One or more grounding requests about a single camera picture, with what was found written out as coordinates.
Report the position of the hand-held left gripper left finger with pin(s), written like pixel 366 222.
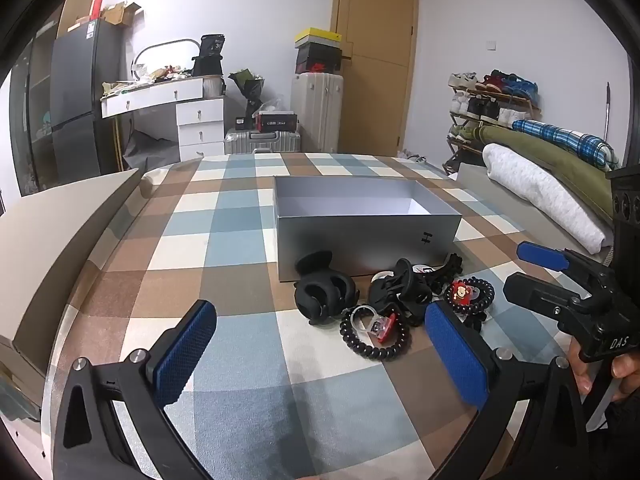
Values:
pixel 182 355

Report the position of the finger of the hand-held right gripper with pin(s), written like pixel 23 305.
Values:
pixel 542 255
pixel 535 295

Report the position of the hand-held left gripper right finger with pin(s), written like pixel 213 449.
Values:
pixel 457 355

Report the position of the slim black hair clip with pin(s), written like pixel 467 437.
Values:
pixel 450 270

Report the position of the large black claw hair clip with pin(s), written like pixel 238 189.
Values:
pixel 325 302

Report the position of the silver cardboard box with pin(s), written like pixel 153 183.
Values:
pixel 350 245

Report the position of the person's right hand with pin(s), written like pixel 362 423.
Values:
pixel 627 370

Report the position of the white rolled blanket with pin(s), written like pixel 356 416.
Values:
pixel 540 190

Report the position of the red and clear hair clip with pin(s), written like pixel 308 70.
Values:
pixel 385 330

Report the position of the grey padded board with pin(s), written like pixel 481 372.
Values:
pixel 472 177

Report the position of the white button badge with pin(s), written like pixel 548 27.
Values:
pixel 384 275

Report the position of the blue plaid rolled blanket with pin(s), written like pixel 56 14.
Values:
pixel 565 140

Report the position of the checked blanket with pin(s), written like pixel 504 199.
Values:
pixel 240 240

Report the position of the wooden shoe rack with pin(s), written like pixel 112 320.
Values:
pixel 457 150

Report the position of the grey pole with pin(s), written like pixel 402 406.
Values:
pixel 607 110

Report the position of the row of shoes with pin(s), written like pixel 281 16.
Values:
pixel 490 105

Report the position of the white floor shoe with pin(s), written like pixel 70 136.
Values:
pixel 411 154

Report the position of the beige padded board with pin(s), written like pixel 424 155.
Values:
pixel 50 250

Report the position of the grey plastic sheet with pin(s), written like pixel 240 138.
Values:
pixel 147 146

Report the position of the silver suitcase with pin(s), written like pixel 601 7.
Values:
pixel 260 141

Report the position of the white dressing table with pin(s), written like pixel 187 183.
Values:
pixel 200 120

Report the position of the flat red black box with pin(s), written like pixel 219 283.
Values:
pixel 277 121

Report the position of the clear plastic bag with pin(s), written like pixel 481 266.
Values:
pixel 274 106

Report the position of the white suitcase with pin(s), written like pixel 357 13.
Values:
pixel 317 110

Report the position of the white ribbed bin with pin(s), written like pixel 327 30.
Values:
pixel 212 86

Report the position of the black wrapped bouquet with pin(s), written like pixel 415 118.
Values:
pixel 247 85

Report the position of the dressing table clutter pile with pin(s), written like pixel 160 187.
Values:
pixel 160 75

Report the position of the wooden door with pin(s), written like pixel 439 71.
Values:
pixel 380 25

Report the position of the glass door cabinet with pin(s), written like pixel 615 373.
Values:
pixel 32 110

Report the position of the dark grey refrigerator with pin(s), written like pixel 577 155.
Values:
pixel 75 85

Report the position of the red and black shoe box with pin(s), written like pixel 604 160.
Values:
pixel 317 66

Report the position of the oval mirror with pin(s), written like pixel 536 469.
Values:
pixel 165 57

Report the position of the black bag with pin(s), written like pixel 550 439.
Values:
pixel 207 57

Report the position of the yellow shoe box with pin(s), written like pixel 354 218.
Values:
pixel 317 36

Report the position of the open cardboard box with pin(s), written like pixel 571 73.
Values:
pixel 120 14

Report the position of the flat cardboard sheet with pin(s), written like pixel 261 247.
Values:
pixel 75 5

